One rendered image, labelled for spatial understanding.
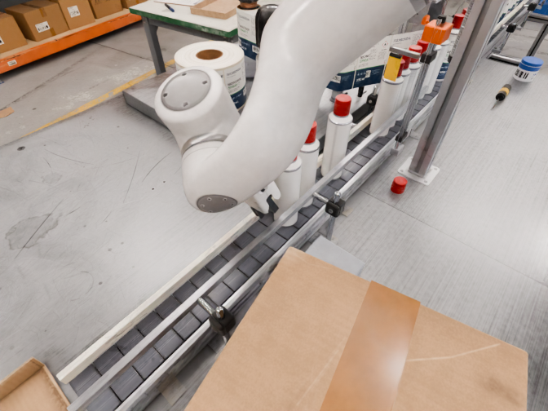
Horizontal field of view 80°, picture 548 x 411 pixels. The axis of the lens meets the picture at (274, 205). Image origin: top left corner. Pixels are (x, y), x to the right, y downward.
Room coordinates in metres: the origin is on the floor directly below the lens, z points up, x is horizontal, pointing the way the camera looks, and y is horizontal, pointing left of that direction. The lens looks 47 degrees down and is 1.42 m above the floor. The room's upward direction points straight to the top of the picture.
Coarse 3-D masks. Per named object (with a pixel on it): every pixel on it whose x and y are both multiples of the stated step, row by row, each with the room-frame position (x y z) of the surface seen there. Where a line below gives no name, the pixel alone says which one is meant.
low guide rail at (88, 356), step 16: (320, 160) 0.62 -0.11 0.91; (240, 224) 0.42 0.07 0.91; (224, 240) 0.38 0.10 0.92; (208, 256) 0.34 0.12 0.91; (192, 272) 0.31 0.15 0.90; (176, 288) 0.28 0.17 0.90; (144, 304) 0.25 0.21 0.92; (128, 320) 0.22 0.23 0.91; (112, 336) 0.19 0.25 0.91; (96, 352) 0.17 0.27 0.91; (64, 368) 0.15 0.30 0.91; (80, 368) 0.15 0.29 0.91
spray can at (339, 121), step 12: (336, 96) 0.62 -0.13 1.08; (348, 96) 0.61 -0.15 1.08; (336, 108) 0.60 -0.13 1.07; (348, 108) 0.60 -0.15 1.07; (336, 120) 0.59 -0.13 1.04; (348, 120) 0.59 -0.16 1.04; (336, 132) 0.59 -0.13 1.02; (348, 132) 0.59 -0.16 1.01; (336, 144) 0.59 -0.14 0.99; (324, 156) 0.60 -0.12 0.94; (336, 156) 0.59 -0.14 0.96; (324, 168) 0.60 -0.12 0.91
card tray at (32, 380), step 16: (32, 368) 0.17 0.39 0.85; (0, 384) 0.14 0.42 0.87; (16, 384) 0.15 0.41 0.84; (32, 384) 0.15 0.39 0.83; (48, 384) 0.15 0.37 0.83; (0, 400) 0.12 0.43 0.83; (16, 400) 0.12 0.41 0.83; (32, 400) 0.12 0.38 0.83; (48, 400) 0.12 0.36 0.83; (64, 400) 0.12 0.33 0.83
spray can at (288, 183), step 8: (296, 160) 0.46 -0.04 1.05; (288, 168) 0.44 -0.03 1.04; (296, 168) 0.44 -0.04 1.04; (280, 176) 0.44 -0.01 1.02; (288, 176) 0.44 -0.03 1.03; (296, 176) 0.44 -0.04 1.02; (280, 184) 0.44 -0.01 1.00; (288, 184) 0.44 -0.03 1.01; (296, 184) 0.44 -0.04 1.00; (288, 192) 0.44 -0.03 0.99; (296, 192) 0.44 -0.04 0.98; (280, 200) 0.44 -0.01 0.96; (288, 200) 0.44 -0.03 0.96; (296, 200) 0.45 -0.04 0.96; (280, 208) 0.44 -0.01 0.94; (288, 208) 0.44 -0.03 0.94; (296, 216) 0.45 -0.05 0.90; (288, 224) 0.44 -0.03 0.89
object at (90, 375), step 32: (320, 192) 0.54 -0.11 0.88; (256, 224) 0.45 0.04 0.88; (224, 256) 0.36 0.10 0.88; (256, 256) 0.36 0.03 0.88; (192, 288) 0.30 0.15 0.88; (224, 288) 0.30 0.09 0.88; (160, 320) 0.23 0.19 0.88; (192, 320) 0.23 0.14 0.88; (160, 352) 0.18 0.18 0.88; (128, 384) 0.14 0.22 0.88
